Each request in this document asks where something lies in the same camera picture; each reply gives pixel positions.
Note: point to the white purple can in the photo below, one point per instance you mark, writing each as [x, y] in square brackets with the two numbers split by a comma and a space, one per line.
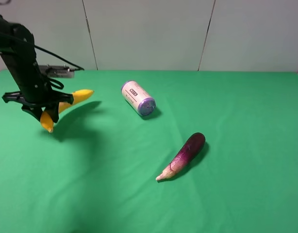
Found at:
[139, 99]

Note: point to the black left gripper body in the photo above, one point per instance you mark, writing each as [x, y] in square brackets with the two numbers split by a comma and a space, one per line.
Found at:
[38, 96]

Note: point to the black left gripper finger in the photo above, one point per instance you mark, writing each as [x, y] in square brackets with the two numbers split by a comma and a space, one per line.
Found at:
[34, 110]
[53, 111]

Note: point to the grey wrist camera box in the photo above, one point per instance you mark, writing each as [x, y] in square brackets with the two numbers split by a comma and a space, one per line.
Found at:
[57, 71]

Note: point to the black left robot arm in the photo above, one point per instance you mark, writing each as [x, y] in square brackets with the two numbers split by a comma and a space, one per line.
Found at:
[17, 49]

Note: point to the purple eggplant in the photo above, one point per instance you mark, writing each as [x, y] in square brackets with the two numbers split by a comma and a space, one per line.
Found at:
[186, 154]

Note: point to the yellow banana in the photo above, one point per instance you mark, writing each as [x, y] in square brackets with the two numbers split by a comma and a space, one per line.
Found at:
[46, 120]

